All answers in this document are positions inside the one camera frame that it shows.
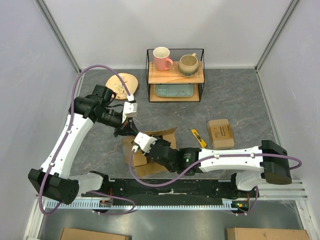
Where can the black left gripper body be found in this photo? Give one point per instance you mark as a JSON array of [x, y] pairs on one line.
[[120, 129]]

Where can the yellow utility knife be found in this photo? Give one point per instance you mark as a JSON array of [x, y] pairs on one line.
[[200, 140]]

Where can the kraft scouring pads package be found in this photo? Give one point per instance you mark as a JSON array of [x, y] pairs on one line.
[[221, 134]]

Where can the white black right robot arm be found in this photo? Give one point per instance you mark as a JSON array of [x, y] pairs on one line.
[[265, 163]]

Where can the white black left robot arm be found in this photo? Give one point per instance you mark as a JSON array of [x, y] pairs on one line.
[[52, 180]]

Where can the cardboard box bottom left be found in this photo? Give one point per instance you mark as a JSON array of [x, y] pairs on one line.
[[80, 234]]

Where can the cardboard box bottom right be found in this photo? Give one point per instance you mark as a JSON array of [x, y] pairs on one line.
[[237, 233]]

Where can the beige plate with bird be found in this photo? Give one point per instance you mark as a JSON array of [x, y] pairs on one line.
[[114, 83]]

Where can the teal rectangular ceramic tray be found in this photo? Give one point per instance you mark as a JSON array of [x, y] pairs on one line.
[[174, 90]]

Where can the pink ceramic mug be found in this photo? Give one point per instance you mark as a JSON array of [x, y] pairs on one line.
[[162, 60]]

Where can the beige stoneware mug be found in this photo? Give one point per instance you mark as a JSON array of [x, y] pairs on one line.
[[188, 65]]

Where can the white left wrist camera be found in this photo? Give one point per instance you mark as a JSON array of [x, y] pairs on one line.
[[130, 110]]

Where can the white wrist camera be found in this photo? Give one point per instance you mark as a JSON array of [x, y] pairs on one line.
[[143, 142], [130, 110]]

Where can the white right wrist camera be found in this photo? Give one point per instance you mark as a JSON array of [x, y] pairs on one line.
[[143, 142]]

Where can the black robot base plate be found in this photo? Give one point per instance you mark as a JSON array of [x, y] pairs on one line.
[[179, 192]]

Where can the black wire wooden shelf rack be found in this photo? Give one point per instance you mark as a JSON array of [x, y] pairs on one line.
[[173, 77]]

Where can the grey slotted cable duct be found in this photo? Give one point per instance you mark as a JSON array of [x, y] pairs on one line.
[[103, 204]]

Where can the aluminium frame rail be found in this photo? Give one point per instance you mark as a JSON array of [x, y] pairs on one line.
[[58, 34]]

